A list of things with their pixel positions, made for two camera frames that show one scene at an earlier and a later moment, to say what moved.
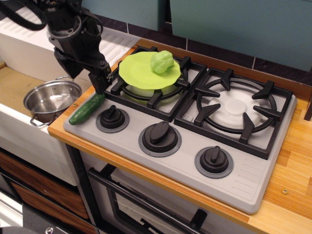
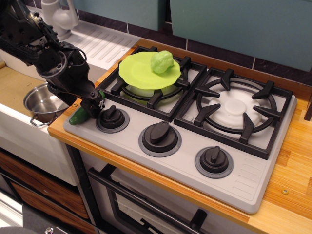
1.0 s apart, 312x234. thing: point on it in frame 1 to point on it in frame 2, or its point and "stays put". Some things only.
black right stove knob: [214, 162] stays put
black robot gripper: [76, 42] to [68, 68]
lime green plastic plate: [136, 70] stays put
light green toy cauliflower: [160, 61] stays put
